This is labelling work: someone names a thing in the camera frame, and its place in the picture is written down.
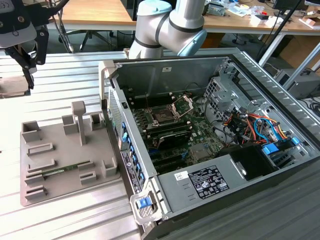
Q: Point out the grey optical drive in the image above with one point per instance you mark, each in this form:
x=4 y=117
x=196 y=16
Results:
x=215 y=8

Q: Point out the grey desktop computer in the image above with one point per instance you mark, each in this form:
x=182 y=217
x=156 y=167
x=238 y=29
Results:
x=300 y=85

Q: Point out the black plastic air duct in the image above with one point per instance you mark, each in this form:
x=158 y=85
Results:
x=250 y=160

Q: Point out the grey power supply unit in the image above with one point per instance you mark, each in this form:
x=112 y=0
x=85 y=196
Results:
x=170 y=190

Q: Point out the brown cardboard box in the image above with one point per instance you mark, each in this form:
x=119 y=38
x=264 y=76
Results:
x=300 y=50

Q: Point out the silver green CPU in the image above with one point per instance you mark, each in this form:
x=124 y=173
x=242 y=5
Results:
x=12 y=87

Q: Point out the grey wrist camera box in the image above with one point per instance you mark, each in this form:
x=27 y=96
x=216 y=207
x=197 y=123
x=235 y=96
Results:
x=17 y=35

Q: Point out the black power supply label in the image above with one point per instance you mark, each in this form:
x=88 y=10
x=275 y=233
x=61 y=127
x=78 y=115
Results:
x=210 y=182

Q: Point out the CPU socket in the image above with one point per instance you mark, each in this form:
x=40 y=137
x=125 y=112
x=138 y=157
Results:
x=162 y=116

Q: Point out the open grey PC case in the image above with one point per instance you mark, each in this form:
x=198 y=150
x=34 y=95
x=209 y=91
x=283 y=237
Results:
x=140 y=72

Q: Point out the grey plastic parts rack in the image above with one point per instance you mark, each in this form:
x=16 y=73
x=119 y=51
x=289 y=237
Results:
x=70 y=155

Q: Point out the blue disk carrier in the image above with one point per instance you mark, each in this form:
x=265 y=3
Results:
x=271 y=149

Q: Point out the green motherboard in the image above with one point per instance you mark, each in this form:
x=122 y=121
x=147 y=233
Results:
x=202 y=135

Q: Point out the blue case latch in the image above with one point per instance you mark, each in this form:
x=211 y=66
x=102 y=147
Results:
x=143 y=202

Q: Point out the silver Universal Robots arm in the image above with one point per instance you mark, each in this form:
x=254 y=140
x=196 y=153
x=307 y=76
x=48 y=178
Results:
x=150 y=32

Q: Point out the office chair base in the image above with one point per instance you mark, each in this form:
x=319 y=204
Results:
x=93 y=34

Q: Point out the black slanted stand pole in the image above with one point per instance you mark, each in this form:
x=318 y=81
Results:
x=280 y=27

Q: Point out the green RAM stick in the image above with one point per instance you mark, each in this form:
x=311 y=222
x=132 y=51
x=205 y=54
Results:
x=57 y=171

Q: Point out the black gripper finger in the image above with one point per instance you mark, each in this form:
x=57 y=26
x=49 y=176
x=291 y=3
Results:
x=16 y=53
x=42 y=45

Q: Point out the black expansion slot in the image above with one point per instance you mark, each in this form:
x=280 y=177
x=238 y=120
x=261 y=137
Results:
x=167 y=160

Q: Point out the small white case sticker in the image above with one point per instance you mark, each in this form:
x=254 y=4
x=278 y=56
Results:
x=166 y=69

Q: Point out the silver drive cage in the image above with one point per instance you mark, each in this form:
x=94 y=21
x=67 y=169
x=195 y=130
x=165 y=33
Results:
x=220 y=95

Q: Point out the black RAM slot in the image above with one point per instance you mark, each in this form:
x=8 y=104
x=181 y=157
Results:
x=155 y=98

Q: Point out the black RAM stick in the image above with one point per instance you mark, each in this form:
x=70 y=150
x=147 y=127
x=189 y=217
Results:
x=170 y=127

